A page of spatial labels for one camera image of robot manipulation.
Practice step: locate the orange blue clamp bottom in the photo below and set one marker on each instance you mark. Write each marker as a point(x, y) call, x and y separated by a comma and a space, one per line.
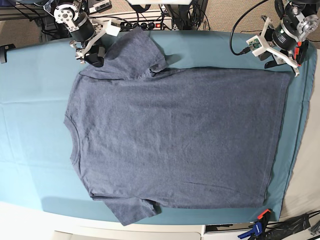
point(259, 227)

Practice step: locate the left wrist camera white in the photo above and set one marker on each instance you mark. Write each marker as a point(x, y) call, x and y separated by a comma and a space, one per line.
point(255, 45)

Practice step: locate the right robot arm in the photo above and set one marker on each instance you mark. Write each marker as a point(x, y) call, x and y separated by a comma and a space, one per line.
point(63, 10)

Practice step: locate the black bag bottom right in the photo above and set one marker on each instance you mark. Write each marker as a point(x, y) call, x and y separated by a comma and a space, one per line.
point(287, 228)

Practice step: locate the orange black clamp top right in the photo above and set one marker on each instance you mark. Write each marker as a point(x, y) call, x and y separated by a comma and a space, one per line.
point(300, 51)

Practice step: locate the black clamp left edge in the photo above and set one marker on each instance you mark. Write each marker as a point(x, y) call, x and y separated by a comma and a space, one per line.
point(3, 52)

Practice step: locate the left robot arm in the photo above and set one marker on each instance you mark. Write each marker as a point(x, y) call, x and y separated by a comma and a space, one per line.
point(298, 18)

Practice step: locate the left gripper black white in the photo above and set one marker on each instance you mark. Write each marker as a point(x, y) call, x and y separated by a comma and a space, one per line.
point(280, 43)

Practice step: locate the blue heathered T-shirt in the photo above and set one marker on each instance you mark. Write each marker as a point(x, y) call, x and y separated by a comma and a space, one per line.
point(145, 136)

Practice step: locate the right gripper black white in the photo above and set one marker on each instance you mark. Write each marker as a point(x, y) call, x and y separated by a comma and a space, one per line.
point(86, 35)

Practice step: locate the white power strip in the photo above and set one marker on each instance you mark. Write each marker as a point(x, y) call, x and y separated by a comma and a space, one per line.
point(157, 25)

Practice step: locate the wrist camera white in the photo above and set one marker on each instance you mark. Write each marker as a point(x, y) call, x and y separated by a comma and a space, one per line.
point(112, 29)
point(255, 45)

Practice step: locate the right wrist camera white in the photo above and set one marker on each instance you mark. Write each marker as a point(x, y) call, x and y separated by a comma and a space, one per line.
point(112, 29)

